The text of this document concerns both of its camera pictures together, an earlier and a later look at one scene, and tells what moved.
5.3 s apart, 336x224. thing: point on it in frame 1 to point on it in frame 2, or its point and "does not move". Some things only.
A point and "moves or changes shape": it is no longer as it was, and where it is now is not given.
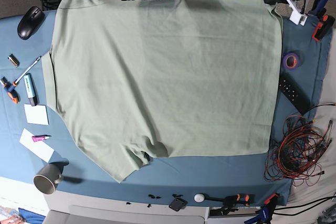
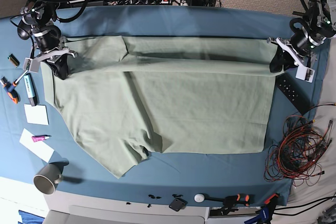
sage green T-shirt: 196,75 moves or changes shape
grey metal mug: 50,176 does not move
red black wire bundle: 296,151 does not move
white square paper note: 36,114 does not move
